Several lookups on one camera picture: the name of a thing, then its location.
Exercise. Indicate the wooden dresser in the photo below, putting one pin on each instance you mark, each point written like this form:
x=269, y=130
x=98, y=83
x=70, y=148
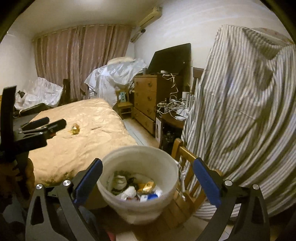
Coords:
x=149, y=90

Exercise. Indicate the brown curtain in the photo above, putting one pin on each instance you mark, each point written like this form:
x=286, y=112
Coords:
x=73, y=53

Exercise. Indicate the left silver plastic cover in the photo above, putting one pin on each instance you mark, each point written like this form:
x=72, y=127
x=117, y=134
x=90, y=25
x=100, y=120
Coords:
x=37, y=92

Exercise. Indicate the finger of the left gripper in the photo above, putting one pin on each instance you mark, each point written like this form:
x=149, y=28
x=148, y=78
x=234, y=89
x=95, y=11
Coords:
x=49, y=130
x=35, y=124

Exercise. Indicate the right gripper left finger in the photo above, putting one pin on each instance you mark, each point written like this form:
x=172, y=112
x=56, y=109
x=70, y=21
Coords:
x=85, y=180

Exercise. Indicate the white terry sock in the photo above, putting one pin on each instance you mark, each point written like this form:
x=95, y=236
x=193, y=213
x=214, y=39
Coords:
x=122, y=188

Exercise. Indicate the air conditioner unit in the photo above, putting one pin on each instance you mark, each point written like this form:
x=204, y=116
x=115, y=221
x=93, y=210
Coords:
x=140, y=29

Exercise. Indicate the yellow plastic wrapper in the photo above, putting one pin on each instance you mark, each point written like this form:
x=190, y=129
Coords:
x=75, y=129

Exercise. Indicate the tan bed blanket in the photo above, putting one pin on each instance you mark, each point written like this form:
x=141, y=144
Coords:
x=101, y=131

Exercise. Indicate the black desk lamp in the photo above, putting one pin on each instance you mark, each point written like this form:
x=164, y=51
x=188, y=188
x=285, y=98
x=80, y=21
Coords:
x=21, y=94

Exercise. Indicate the gold foil bag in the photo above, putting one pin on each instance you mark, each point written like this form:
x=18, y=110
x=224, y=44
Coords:
x=147, y=187

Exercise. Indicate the white trash bucket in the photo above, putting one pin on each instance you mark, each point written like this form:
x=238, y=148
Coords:
x=140, y=164

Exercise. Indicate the black television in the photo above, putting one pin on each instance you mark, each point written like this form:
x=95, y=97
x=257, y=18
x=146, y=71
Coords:
x=172, y=60

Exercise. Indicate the silver plastic cover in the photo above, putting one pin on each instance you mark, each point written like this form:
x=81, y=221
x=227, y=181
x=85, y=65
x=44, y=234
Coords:
x=37, y=92
x=104, y=81

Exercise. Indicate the small wooden chair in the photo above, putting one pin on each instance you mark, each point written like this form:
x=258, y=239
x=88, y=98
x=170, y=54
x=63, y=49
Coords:
x=124, y=105

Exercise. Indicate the striped cloth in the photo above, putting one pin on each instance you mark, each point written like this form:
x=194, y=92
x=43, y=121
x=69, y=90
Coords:
x=243, y=119

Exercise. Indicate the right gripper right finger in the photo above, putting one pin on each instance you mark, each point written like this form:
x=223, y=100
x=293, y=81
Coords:
x=209, y=180

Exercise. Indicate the right silver plastic cover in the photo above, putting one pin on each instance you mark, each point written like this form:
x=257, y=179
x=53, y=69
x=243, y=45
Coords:
x=104, y=81

